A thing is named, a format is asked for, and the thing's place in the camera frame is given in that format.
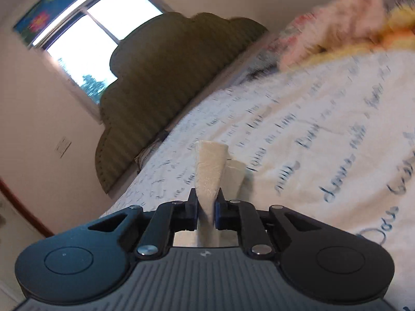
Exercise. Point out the floral window valance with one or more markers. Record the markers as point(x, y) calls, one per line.
point(41, 15)

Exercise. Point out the colourful floral blanket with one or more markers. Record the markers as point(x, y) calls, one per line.
point(266, 60)

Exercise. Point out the green upholstered headboard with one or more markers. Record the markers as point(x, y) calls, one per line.
point(160, 68)

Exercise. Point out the window with white frame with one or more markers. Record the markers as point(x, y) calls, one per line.
point(79, 41)

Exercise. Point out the white script-print bedspread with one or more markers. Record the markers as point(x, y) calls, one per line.
point(334, 142)

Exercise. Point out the striped pillow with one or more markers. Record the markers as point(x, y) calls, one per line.
point(142, 158)

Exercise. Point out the pink yellow plush blanket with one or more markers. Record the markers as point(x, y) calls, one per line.
point(343, 28)

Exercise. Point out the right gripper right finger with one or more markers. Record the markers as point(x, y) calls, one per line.
point(242, 218)

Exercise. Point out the white wall socket plate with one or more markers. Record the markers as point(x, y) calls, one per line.
point(62, 146)

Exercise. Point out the cream fleece pants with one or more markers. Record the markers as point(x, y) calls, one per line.
point(216, 172)

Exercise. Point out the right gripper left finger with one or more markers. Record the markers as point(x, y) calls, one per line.
point(157, 228)

